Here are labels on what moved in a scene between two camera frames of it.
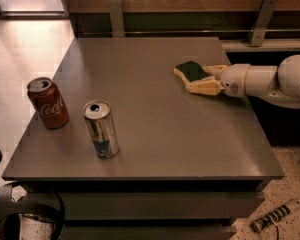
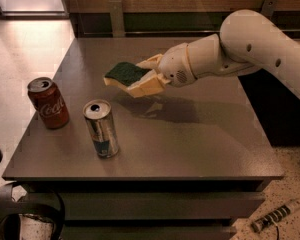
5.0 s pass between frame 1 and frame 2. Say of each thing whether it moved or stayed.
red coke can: stayed
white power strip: stayed
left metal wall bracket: stayed
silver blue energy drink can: stayed
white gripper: moved
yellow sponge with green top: moved
